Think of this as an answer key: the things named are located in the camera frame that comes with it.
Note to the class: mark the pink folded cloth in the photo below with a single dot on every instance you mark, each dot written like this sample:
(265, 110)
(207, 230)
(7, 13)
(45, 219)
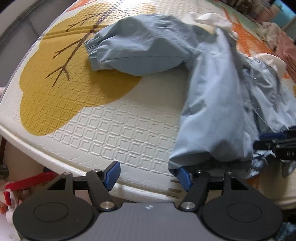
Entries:
(285, 49)

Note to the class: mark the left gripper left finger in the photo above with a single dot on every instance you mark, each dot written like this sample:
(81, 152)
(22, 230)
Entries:
(100, 182)

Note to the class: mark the light blue shirt white collar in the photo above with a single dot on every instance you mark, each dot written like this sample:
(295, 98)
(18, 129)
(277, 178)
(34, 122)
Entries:
(231, 99)

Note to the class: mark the colourful foam play mat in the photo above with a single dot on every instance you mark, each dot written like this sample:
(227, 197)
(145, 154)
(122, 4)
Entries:
(69, 118)

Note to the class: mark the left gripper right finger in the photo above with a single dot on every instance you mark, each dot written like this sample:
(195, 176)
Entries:
(195, 184)

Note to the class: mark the grey playpen fence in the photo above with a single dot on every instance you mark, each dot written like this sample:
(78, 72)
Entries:
(22, 23)

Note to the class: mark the white crumpled cloth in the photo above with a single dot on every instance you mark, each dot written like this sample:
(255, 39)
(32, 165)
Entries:
(269, 33)

